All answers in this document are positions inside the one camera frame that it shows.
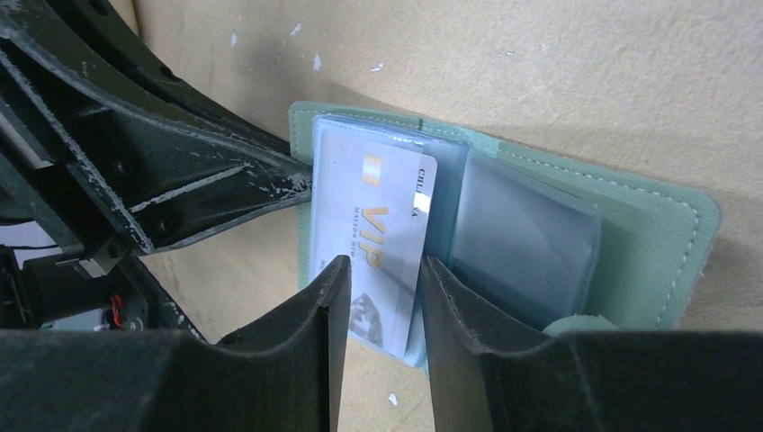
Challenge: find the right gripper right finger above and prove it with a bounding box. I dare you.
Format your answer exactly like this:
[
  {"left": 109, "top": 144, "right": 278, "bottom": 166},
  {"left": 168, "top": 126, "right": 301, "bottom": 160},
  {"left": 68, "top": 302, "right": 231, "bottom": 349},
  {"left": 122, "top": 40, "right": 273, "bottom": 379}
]
[{"left": 420, "top": 256, "right": 762, "bottom": 431}]

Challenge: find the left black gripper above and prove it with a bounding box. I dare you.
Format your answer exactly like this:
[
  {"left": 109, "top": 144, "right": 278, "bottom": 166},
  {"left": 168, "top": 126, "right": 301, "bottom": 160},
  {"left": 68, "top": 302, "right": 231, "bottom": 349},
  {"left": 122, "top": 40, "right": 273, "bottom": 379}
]
[{"left": 1, "top": 1, "right": 311, "bottom": 333}]

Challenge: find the white VIP credit card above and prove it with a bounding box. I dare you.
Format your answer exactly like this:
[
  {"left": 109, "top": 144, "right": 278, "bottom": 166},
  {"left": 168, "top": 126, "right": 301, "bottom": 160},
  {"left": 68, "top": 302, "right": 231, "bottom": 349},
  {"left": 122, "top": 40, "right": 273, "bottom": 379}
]
[{"left": 310, "top": 124, "right": 438, "bottom": 357}]

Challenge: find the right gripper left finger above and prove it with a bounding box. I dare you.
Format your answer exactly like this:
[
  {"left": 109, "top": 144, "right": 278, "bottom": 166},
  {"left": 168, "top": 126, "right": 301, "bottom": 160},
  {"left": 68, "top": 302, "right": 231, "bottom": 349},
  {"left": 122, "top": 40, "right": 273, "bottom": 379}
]
[{"left": 1, "top": 256, "right": 351, "bottom": 431}]

